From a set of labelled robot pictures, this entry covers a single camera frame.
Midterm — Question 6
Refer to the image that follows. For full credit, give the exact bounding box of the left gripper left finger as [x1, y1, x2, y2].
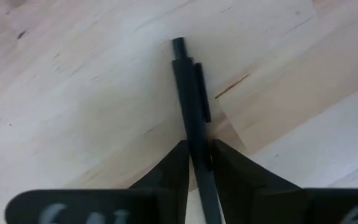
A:
[4, 139, 190, 224]

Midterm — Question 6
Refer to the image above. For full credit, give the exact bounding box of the black pen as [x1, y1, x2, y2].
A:
[172, 37, 226, 224]

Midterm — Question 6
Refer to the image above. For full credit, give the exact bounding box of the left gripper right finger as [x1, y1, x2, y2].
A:
[211, 139, 358, 224]

